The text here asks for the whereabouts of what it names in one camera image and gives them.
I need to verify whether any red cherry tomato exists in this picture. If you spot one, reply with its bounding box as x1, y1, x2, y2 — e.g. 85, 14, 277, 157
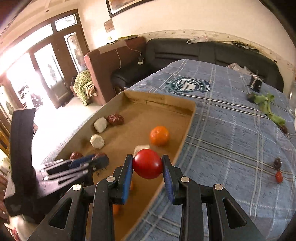
132, 149, 163, 180

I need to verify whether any orange tangerine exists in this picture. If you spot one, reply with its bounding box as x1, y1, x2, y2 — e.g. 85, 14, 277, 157
149, 126, 170, 146

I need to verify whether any small red date piece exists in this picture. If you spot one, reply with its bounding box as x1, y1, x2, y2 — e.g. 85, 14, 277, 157
275, 170, 283, 184

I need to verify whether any dark plum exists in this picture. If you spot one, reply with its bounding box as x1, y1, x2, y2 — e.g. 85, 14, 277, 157
273, 158, 282, 170

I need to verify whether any large red date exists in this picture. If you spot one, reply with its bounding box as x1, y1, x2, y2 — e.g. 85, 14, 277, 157
70, 152, 84, 160

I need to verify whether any cardboard tray box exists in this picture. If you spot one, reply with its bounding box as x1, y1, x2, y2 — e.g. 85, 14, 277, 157
54, 90, 196, 240

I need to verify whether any green patterned cloth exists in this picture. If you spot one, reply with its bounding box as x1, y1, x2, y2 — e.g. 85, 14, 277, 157
74, 69, 98, 106

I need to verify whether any blue plaid tablecloth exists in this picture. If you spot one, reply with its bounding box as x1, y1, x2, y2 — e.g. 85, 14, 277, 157
43, 59, 295, 240

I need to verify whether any brown armchair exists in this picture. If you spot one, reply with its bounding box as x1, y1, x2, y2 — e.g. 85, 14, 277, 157
84, 37, 146, 105

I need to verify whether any small dark date far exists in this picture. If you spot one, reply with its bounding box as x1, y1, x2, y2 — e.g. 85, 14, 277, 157
280, 125, 287, 134

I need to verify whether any wooden door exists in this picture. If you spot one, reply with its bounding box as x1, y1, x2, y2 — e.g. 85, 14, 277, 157
24, 9, 89, 108

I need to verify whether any black sofa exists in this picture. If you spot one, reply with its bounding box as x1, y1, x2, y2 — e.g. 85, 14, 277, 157
111, 39, 284, 92

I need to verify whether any green cloth strip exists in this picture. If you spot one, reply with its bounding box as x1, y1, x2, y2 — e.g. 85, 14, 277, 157
253, 93, 285, 127

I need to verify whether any black small pouch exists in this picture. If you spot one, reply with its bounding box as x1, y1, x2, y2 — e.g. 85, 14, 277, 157
247, 93, 256, 103

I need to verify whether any black small device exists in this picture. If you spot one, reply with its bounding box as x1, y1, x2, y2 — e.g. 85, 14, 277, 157
249, 70, 264, 93

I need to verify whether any framed wall picture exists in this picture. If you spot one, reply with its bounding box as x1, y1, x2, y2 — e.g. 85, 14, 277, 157
105, 0, 152, 18

